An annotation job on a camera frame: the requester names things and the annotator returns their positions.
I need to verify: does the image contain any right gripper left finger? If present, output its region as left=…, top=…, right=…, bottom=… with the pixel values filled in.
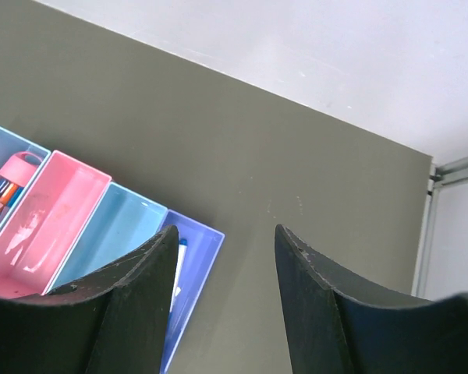
left=0, top=226, right=179, bottom=374

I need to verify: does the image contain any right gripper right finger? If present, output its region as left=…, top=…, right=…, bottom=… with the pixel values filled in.
left=275, top=225, right=468, bottom=373

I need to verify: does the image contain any light blue drawer bin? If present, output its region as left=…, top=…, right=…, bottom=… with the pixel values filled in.
left=51, top=182, right=168, bottom=289
left=0, top=126, right=51, bottom=232

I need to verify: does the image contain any white blue whiteboard marker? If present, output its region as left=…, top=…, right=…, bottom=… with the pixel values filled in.
left=169, top=238, right=188, bottom=312

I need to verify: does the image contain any pink drawer bin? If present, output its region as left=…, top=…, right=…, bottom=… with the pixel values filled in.
left=0, top=150, right=112, bottom=298

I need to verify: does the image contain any purple drawer bin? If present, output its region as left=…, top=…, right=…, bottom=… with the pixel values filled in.
left=160, top=210, right=225, bottom=373

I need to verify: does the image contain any pink capped crayon tube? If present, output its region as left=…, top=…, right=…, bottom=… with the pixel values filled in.
left=0, top=151, right=43, bottom=220

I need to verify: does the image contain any right aluminium corner post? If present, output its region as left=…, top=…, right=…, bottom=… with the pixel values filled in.
left=411, top=157, right=468, bottom=300

